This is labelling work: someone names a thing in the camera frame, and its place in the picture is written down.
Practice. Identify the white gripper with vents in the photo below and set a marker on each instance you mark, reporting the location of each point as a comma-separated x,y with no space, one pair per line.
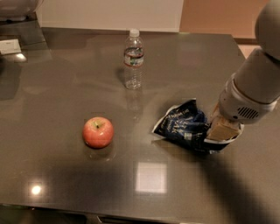
238,105

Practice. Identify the blue Kettle chip bag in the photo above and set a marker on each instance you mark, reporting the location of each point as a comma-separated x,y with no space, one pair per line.
187,126

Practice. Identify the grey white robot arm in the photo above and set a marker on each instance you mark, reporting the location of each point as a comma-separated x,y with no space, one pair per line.
254,89

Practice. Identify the clear plastic water bottle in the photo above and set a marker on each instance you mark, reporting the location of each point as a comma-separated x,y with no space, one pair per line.
133,60

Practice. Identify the red apple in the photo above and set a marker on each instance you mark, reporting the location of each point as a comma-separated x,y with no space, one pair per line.
98,132

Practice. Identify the white card on counter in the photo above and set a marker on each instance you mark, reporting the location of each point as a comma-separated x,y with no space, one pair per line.
9,46

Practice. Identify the grey appliance top left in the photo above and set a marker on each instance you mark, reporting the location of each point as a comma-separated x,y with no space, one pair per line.
17,10

